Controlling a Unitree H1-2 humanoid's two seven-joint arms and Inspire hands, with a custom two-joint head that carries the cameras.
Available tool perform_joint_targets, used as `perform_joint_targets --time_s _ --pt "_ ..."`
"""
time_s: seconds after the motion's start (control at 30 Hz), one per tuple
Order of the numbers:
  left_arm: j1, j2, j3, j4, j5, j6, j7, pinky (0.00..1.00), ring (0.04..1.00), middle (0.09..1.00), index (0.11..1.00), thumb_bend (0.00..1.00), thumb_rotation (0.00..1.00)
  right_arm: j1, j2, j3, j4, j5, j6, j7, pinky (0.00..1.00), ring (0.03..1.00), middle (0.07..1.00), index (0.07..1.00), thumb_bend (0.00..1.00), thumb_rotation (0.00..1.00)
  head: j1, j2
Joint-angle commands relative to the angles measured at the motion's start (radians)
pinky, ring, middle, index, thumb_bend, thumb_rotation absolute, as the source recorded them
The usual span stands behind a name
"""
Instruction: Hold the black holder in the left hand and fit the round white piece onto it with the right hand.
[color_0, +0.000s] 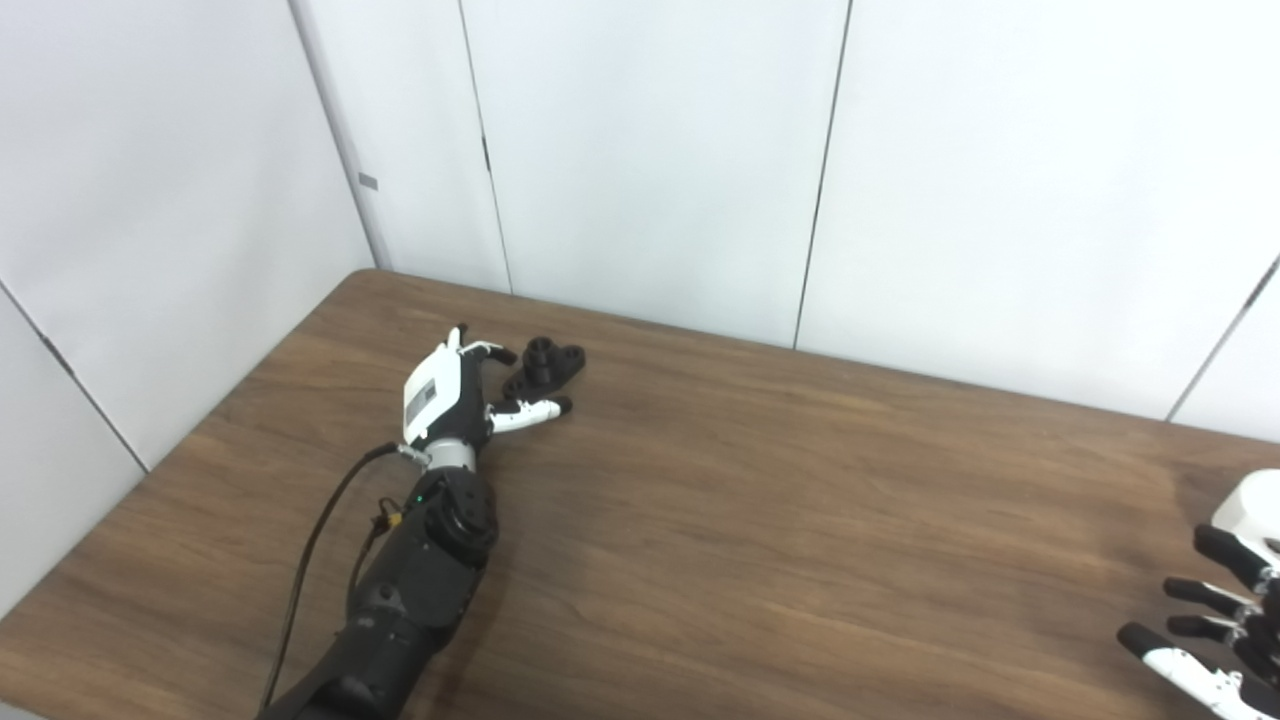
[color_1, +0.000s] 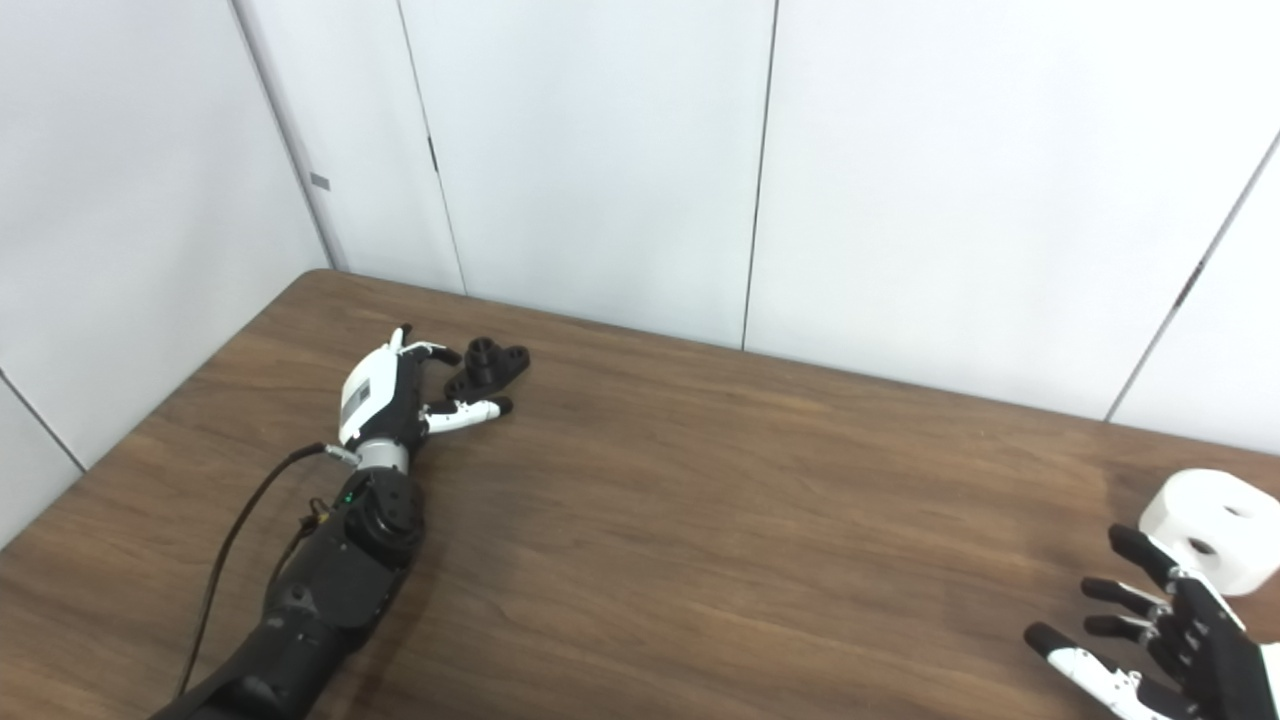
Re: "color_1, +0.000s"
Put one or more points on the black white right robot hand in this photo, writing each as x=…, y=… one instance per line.
x=1210, y=650

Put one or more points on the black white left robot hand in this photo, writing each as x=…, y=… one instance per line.
x=385, y=400

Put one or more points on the black plastic flanged holder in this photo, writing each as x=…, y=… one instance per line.
x=490, y=365

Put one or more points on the round white plastic piece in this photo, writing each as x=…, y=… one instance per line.
x=1180, y=505

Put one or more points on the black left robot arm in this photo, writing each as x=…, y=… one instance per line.
x=340, y=580

